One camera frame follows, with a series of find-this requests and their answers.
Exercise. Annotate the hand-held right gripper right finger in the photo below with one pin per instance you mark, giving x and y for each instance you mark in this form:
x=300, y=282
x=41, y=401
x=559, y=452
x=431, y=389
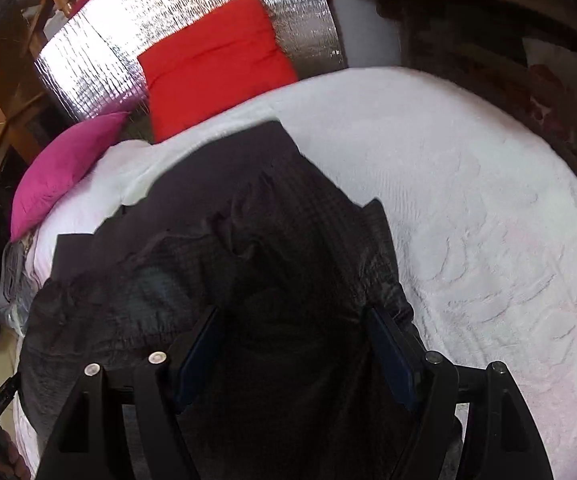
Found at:
x=389, y=355

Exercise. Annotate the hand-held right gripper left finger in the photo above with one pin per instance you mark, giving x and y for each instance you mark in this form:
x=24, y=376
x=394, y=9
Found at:
x=196, y=360

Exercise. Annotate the black quilted jacket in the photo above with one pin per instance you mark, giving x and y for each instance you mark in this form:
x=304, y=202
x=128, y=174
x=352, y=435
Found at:
x=268, y=240

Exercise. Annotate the grey garment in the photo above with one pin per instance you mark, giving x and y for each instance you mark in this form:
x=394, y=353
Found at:
x=16, y=285

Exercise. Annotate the white textured bed blanket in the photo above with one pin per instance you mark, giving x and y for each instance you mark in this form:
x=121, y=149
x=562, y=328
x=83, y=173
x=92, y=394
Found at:
x=468, y=210

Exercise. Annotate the pink pillow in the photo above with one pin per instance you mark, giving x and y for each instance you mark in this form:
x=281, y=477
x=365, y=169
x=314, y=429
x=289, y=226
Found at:
x=63, y=170

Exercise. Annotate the red pillow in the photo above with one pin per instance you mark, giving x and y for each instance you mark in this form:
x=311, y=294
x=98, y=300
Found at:
x=213, y=60

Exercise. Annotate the wooden cabinet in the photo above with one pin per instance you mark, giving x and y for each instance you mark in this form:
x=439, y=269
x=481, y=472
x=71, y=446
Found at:
x=8, y=70

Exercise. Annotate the silver foil insulation panel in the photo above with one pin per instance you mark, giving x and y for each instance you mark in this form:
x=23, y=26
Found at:
x=108, y=40

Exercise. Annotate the wooden shelf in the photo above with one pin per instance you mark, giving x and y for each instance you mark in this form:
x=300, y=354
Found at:
x=468, y=25

